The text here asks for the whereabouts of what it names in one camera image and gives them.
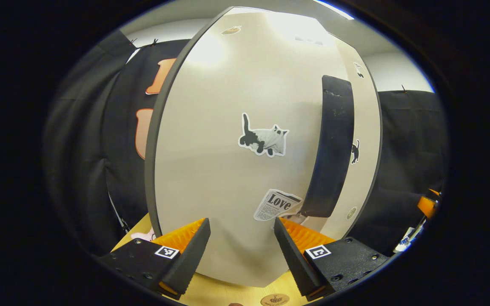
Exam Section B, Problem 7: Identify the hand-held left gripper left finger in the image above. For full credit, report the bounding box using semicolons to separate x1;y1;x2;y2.
98;218;211;300

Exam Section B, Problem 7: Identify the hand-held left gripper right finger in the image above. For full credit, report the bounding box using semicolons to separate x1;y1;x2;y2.
273;217;389;301

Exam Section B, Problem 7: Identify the white cabinet door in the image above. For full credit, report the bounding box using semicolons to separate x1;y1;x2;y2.
328;34;383;238
144;6;356;288

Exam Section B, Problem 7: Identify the round wooden coaster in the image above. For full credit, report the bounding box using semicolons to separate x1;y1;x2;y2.
260;293;291;306

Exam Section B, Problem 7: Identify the small pink object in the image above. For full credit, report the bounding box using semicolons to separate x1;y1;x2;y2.
130;229;157;241

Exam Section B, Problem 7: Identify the black backdrop cloth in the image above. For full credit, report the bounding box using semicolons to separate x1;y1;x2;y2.
43;30;190;255
347;90;449;255

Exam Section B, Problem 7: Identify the black cabinet door handle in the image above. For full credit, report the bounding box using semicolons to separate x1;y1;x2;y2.
299;75;355;218

